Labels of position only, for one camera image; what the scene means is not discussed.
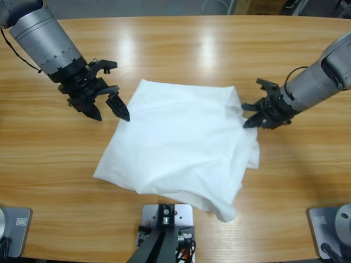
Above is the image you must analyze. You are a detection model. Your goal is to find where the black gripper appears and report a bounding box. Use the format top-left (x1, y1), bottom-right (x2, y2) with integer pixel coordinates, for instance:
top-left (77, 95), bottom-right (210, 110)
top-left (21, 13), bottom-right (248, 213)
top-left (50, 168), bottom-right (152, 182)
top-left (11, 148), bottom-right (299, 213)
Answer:
top-left (48, 58), bottom-right (131, 123)
top-left (241, 78), bottom-right (299, 130)

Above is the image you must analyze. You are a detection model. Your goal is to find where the white t-shirt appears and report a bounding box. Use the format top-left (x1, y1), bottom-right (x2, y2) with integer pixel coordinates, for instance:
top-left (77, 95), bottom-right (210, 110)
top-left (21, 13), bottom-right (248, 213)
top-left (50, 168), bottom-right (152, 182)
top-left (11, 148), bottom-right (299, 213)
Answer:
top-left (92, 78), bottom-right (261, 223)

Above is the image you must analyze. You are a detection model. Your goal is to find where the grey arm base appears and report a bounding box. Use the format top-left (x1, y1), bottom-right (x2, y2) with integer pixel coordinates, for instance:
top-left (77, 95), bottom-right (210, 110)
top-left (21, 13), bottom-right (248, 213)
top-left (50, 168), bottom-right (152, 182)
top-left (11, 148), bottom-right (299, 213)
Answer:
top-left (306, 202), bottom-right (351, 260)
top-left (0, 207), bottom-right (33, 259)

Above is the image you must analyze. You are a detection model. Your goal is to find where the brown cardboard box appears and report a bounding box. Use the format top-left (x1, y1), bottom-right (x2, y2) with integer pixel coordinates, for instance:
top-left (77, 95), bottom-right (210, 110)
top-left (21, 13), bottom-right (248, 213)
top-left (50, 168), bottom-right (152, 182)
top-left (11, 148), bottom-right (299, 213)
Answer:
top-left (237, 0), bottom-right (283, 15)

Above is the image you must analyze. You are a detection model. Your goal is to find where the white chair frame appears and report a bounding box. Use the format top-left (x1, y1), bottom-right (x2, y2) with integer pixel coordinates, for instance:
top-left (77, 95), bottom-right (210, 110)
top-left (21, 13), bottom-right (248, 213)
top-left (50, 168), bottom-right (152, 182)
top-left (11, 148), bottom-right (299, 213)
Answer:
top-left (285, 0), bottom-right (308, 16)

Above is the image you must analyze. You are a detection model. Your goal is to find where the grey camera mount plate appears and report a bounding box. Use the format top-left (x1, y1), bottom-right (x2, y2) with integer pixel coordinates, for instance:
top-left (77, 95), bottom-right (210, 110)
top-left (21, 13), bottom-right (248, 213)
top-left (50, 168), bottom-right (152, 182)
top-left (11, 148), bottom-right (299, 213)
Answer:
top-left (141, 203), bottom-right (193, 228)

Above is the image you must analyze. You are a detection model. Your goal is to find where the black electronics bracket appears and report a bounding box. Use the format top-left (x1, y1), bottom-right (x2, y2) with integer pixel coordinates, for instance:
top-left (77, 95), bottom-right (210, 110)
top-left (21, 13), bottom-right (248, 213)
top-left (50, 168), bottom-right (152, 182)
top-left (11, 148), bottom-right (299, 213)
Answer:
top-left (137, 224), bottom-right (197, 263)

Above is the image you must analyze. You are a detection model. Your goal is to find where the black base cable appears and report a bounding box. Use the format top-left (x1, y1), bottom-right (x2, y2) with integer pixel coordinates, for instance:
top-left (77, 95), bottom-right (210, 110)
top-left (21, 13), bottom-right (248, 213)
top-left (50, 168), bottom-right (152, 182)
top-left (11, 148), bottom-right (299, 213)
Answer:
top-left (0, 237), bottom-right (12, 258)
top-left (320, 242), bottom-right (342, 263)

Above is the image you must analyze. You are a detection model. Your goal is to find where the dark camera post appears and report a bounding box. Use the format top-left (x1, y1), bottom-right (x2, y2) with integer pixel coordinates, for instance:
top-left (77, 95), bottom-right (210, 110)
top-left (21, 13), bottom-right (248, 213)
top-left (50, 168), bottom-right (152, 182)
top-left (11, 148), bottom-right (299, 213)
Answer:
top-left (124, 203), bottom-right (177, 263)

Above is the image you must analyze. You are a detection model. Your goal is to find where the orange cable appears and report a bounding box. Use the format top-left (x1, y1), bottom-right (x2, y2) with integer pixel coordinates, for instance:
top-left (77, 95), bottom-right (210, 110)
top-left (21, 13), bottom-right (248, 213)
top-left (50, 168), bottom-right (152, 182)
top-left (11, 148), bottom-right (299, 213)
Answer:
top-left (175, 245), bottom-right (194, 261)

